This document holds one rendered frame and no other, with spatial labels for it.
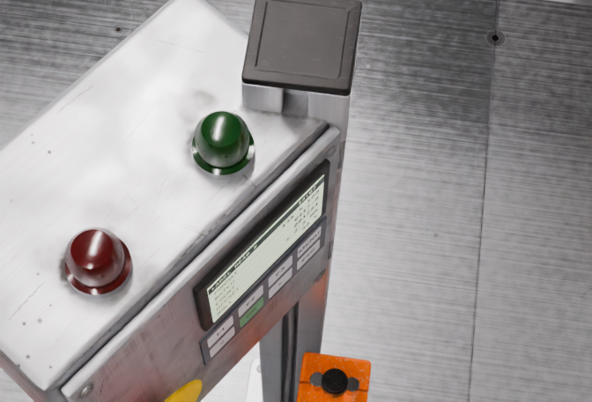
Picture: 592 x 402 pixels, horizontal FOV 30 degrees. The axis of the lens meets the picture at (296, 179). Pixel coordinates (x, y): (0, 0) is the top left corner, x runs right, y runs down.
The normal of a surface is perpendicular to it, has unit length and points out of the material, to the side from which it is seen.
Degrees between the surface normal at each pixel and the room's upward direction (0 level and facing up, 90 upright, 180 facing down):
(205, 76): 0
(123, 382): 90
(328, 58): 0
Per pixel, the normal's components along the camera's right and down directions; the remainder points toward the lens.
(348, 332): 0.01, -0.41
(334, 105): -0.14, 0.90
